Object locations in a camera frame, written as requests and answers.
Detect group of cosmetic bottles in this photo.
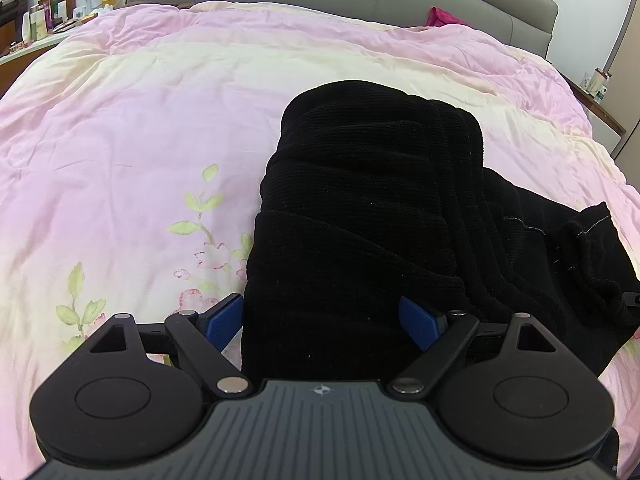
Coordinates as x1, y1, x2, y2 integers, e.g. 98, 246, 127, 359
7, 0, 101, 56

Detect dark brown cabinet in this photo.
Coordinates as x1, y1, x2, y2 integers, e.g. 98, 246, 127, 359
0, 0, 29, 57

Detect brown pillow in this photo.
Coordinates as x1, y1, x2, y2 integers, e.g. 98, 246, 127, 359
122, 0, 193, 9

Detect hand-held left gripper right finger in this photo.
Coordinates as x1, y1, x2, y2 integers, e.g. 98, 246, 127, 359
391, 296, 566, 397

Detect black pants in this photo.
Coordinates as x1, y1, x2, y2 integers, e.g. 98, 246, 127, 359
240, 79, 640, 480

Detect pink floral quilt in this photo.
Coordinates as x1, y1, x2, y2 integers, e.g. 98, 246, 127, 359
0, 1, 640, 480

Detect magenta cloth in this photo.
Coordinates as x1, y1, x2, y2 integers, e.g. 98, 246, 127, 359
426, 7, 471, 27

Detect white nightstand with wooden top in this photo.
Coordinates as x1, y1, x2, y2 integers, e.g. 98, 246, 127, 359
565, 74, 627, 157

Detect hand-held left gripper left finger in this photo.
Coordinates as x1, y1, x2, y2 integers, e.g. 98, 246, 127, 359
85, 293, 250, 399

